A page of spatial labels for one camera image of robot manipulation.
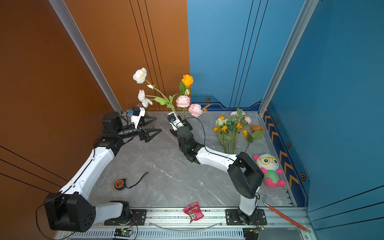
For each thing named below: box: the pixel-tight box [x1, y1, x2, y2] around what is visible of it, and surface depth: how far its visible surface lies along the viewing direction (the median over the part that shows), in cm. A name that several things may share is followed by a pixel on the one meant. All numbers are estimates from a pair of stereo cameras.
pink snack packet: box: [183, 201, 204, 224], surface depth 76 cm
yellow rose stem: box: [179, 74, 194, 96], surface depth 79 cm
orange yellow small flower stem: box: [214, 115, 249, 154], surface depth 105 cm
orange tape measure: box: [114, 178, 128, 191], surface depth 83 cm
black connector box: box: [242, 227, 259, 240], surface depth 71 cm
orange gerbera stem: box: [244, 125, 264, 152], surface depth 104 cm
